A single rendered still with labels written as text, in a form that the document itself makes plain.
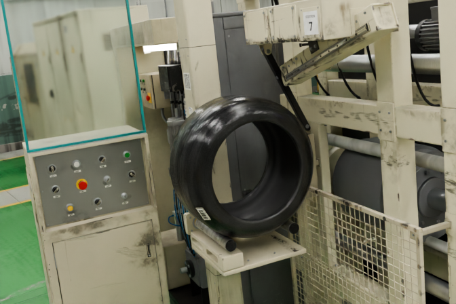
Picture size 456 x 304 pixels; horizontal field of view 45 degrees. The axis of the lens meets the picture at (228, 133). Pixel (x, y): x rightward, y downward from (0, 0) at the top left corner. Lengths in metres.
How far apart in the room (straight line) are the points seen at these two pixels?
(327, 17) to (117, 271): 1.58
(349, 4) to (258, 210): 0.97
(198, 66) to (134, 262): 1.03
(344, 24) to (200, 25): 0.68
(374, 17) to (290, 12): 0.34
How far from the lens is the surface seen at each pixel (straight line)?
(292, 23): 2.07
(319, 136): 2.61
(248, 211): 2.40
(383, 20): 1.94
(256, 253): 2.29
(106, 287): 2.80
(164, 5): 12.13
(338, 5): 1.95
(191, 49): 2.35
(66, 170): 2.66
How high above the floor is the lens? 1.69
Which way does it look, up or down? 10 degrees down
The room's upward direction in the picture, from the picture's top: 6 degrees counter-clockwise
